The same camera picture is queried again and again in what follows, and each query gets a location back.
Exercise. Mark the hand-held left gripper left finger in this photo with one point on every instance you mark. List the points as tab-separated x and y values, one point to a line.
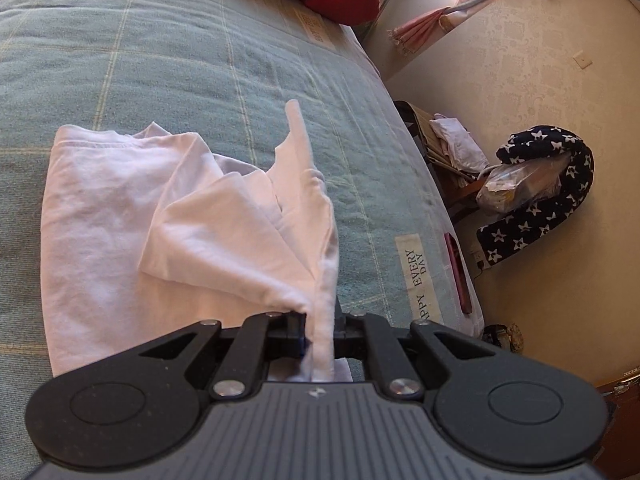
287	335

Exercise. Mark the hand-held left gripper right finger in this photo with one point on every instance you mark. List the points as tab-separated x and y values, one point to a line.
350	332

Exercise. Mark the white printed t-shirt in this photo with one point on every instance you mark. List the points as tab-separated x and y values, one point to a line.
150	200

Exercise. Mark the red phone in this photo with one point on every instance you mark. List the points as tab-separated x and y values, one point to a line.
457	275

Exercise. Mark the star patterned dark cloth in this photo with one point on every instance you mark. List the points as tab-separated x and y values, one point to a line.
530	240

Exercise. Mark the pale crumpled cloth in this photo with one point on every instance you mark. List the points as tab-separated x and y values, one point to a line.
460	142

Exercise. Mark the clear plastic bag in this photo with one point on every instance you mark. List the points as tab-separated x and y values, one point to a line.
520	182

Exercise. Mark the pink striped curtain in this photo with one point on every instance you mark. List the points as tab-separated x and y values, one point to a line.
450	15

